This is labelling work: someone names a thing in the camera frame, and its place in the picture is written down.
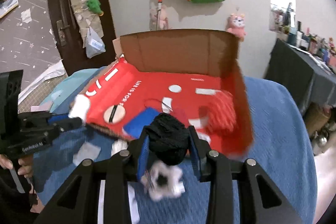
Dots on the blue cloth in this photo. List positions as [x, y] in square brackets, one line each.
[141, 121]

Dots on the clear plastic bag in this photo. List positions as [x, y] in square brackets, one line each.
[94, 45]

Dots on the table with dark cloth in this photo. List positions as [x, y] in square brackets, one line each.
[288, 74]

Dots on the coral red net sponge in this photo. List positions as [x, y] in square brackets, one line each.
[219, 112]

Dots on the woven basket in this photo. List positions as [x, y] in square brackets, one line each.
[316, 119]

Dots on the person's left hand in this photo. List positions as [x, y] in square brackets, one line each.
[26, 166]

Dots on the black knitted scrunchie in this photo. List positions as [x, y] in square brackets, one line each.
[168, 137]

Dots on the pink cat plush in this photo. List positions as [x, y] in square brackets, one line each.
[236, 26]

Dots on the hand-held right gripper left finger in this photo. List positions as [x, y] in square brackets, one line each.
[143, 158]

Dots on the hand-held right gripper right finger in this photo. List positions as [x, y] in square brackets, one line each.
[197, 158]

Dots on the white cloth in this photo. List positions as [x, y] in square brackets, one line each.
[80, 107]

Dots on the row of cosmetic bottles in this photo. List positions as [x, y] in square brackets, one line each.
[309, 40]

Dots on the hanging door organizer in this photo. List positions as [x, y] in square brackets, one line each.
[81, 8]

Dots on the brown door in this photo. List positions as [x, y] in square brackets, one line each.
[78, 56]

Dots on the blue fleece blanket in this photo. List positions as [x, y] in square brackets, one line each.
[275, 161]

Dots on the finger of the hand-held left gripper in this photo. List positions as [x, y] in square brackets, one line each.
[71, 124]
[60, 117]

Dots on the pale pink plush toy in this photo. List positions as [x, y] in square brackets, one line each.
[162, 16]

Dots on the cardboard box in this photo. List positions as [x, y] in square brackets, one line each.
[178, 50]

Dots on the white gauze pad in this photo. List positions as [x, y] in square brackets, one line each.
[86, 153]

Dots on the light blue sheet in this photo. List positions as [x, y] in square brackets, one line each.
[68, 85]

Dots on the red tipped stick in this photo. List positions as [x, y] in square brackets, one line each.
[159, 14]

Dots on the taped wall paper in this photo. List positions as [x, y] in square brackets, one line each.
[25, 15]

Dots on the green plush toy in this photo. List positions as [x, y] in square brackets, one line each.
[94, 5]

